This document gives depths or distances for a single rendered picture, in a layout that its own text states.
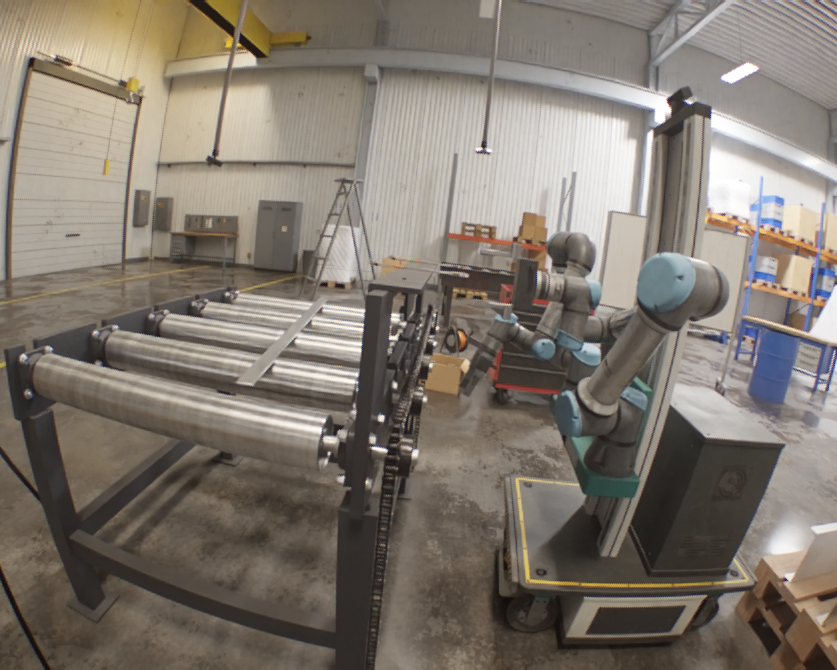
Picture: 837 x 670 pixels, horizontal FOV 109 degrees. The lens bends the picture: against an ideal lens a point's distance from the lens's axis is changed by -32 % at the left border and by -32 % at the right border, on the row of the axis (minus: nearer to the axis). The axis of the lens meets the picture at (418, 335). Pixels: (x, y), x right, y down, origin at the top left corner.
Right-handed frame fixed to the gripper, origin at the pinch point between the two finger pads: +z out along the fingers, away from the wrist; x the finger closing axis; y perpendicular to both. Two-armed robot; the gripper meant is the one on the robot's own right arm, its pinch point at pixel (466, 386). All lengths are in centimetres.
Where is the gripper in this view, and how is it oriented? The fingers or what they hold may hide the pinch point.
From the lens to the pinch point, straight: 162.0
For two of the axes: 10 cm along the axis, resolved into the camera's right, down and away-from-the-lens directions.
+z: -5.0, 8.6, 0.8
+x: -0.1, -0.9, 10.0
